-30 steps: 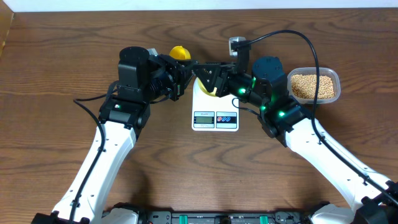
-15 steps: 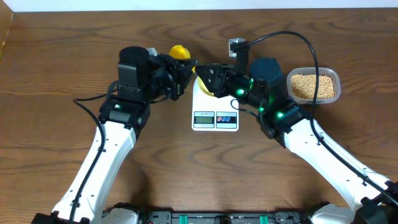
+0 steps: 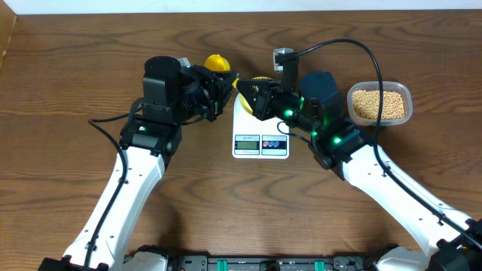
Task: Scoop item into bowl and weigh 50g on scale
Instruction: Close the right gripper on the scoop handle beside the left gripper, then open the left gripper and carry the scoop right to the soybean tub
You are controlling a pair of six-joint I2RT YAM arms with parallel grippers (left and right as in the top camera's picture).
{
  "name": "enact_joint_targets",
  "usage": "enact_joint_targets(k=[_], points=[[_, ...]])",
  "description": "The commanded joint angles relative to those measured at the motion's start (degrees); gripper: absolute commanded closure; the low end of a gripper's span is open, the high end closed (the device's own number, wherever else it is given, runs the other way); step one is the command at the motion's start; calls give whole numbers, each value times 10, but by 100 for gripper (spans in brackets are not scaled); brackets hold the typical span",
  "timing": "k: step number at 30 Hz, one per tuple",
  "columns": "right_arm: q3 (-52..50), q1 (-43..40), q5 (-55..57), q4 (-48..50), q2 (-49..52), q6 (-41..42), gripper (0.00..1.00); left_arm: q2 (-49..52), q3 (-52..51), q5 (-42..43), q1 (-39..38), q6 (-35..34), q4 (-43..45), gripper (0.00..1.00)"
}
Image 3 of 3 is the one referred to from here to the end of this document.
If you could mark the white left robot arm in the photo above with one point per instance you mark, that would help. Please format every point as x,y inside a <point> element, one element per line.
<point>175,94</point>

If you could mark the soybeans in container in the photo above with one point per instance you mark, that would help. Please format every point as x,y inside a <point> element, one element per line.
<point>366,104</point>

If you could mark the white digital kitchen scale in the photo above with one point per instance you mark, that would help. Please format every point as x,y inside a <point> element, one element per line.
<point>258,139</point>

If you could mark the yellow measuring scoop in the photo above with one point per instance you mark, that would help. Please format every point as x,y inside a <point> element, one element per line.
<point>217,63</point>

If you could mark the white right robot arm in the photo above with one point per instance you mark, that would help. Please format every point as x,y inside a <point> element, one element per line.
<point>449,238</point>

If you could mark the pale yellow bowl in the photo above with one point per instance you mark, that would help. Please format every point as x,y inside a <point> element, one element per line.
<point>244,102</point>

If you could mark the clear plastic container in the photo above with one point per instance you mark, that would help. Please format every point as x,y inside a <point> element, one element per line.
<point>387,86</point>

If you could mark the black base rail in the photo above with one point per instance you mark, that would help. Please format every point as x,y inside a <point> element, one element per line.
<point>219,263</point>

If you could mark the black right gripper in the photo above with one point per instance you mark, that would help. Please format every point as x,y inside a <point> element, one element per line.
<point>261,105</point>

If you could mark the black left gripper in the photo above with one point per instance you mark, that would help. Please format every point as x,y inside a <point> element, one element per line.
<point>218,91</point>

